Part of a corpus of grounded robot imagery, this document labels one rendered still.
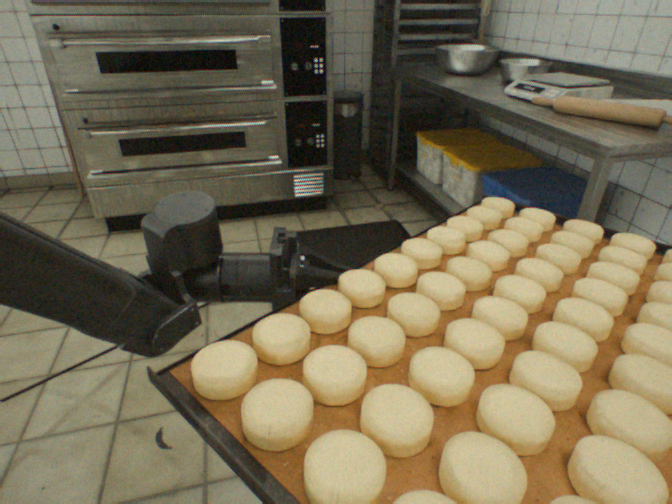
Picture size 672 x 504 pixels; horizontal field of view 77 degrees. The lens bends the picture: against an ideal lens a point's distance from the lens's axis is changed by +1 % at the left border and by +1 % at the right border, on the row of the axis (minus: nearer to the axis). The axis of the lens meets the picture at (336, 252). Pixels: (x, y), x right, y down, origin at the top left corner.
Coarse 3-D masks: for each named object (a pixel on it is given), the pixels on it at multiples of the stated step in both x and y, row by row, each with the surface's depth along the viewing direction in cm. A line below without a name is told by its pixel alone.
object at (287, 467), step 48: (480, 240) 59; (336, 288) 46; (240, 336) 38; (336, 336) 39; (432, 336) 40; (528, 336) 40; (192, 384) 33; (384, 384) 34; (480, 384) 34; (240, 432) 29; (432, 432) 30; (480, 432) 30; (576, 432) 31; (288, 480) 26; (432, 480) 27; (528, 480) 27
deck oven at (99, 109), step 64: (64, 0) 197; (128, 0) 203; (192, 0) 209; (256, 0) 215; (320, 0) 230; (64, 64) 213; (128, 64) 221; (192, 64) 228; (256, 64) 235; (320, 64) 246; (128, 128) 234; (192, 128) 238; (256, 128) 252; (320, 128) 265; (128, 192) 255; (256, 192) 275; (320, 192) 286
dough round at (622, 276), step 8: (592, 264) 50; (600, 264) 50; (608, 264) 50; (616, 264) 50; (592, 272) 49; (600, 272) 48; (608, 272) 48; (616, 272) 48; (624, 272) 48; (632, 272) 48; (608, 280) 47; (616, 280) 47; (624, 280) 47; (632, 280) 47; (624, 288) 47; (632, 288) 47
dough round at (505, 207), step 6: (486, 198) 68; (492, 198) 69; (498, 198) 69; (486, 204) 67; (492, 204) 66; (498, 204) 66; (504, 204) 66; (510, 204) 66; (498, 210) 65; (504, 210) 65; (510, 210) 66; (504, 216) 66; (510, 216) 66
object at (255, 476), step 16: (560, 224) 66; (320, 288) 46; (288, 304) 43; (256, 320) 40; (224, 336) 38; (160, 384) 32; (176, 384) 33; (176, 400) 30; (192, 400) 32; (192, 416) 29; (208, 416) 31; (208, 432) 28; (224, 432) 29; (224, 448) 27; (240, 448) 28; (240, 464) 26; (256, 464) 27; (256, 480) 25; (272, 480) 27; (256, 496) 26; (272, 496) 24; (288, 496) 26
